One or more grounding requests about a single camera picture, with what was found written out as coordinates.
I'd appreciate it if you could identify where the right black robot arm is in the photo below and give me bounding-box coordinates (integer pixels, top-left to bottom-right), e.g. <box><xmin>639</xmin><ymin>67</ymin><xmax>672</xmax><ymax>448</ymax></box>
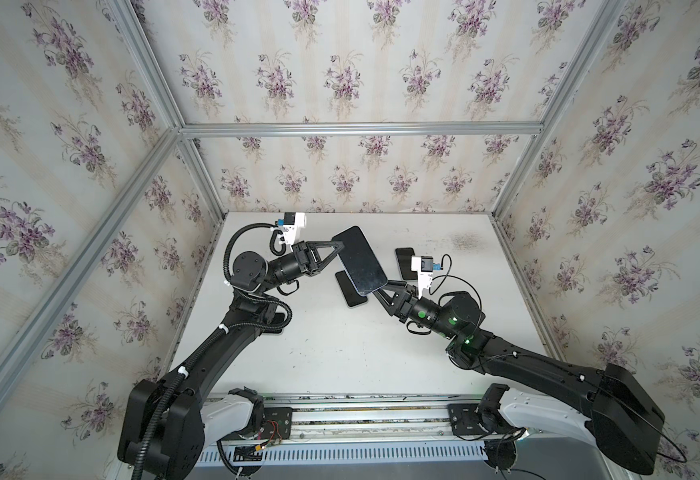
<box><xmin>374</xmin><ymin>281</ymin><xmax>665</xmax><ymax>475</ymax></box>

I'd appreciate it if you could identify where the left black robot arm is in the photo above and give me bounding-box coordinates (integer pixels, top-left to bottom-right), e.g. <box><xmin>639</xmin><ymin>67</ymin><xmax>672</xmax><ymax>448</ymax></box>
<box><xmin>117</xmin><ymin>241</ymin><xmax>344</xmax><ymax>479</ymax></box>

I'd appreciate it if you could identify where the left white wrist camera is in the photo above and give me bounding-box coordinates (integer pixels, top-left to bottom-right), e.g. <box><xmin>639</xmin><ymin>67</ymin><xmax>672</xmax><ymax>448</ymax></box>
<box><xmin>270</xmin><ymin>212</ymin><xmax>307</xmax><ymax>256</ymax></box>

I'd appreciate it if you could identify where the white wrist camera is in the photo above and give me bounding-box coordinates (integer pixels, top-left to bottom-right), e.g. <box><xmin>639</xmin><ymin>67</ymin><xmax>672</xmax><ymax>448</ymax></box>
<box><xmin>410</xmin><ymin>255</ymin><xmax>442</xmax><ymax>298</ymax></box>
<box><xmin>270</xmin><ymin>212</ymin><xmax>307</xmax><ymax>256</ymax></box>

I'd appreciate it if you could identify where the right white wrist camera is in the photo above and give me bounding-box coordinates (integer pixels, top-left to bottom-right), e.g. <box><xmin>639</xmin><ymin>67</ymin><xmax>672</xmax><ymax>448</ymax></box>
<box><xmin>410</xmin><ymin>255</ymin><xmax>442</xmax><ymax>298</ymax></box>

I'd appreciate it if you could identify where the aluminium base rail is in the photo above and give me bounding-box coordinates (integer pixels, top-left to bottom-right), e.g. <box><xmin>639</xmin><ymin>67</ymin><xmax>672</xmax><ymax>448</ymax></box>
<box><xmin>264</xmin><ymin>394</ymin><xmax>482</xmax><ymax>445</ymax></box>

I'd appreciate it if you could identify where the aluminium cage frame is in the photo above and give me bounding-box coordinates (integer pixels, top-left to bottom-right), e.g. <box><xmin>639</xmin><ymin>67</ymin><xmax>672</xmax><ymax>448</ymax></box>
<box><xmin>0</xmin><ymin>1</ymin><xmax>624</xmax><ymax>411</ymax></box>

